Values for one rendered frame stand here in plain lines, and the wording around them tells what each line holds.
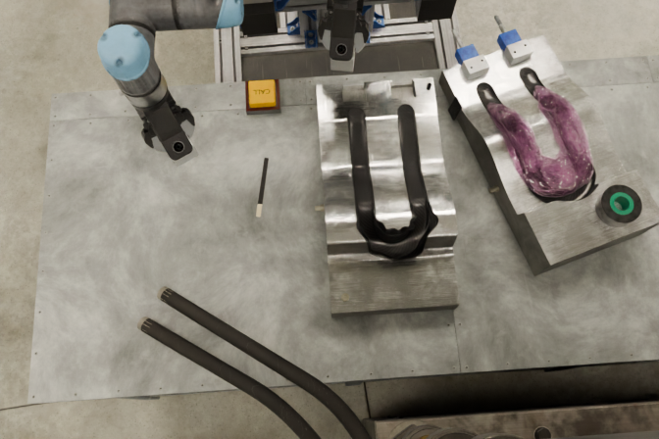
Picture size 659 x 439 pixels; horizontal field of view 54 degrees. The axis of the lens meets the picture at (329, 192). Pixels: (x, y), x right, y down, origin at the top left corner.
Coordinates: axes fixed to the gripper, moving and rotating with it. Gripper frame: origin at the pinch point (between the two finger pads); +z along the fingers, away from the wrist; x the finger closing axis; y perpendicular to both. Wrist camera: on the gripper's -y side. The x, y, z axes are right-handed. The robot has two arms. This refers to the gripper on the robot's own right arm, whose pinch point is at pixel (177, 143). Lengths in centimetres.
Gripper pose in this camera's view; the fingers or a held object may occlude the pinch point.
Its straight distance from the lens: 137.4
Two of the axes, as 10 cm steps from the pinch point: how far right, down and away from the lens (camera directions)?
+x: -8.5, 5.0, -1.6
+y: -5.2, -8.1, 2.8
